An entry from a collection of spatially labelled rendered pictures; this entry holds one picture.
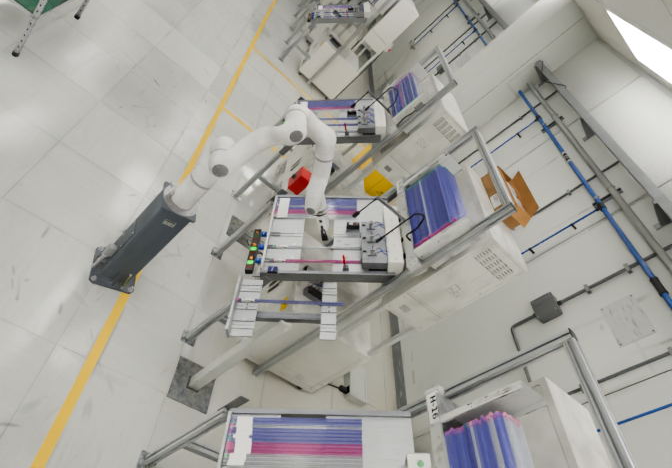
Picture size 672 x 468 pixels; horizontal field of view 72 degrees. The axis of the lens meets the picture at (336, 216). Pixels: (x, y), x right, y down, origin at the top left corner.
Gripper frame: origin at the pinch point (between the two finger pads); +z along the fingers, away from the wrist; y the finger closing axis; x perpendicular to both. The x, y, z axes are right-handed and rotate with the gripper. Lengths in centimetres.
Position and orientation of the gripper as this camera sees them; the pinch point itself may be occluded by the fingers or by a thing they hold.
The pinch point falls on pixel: (325, 233)
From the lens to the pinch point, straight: 251.8
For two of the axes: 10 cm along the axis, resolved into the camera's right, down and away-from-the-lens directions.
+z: 1.7, 7.8, 6.1
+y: 0.3, -6.2, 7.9
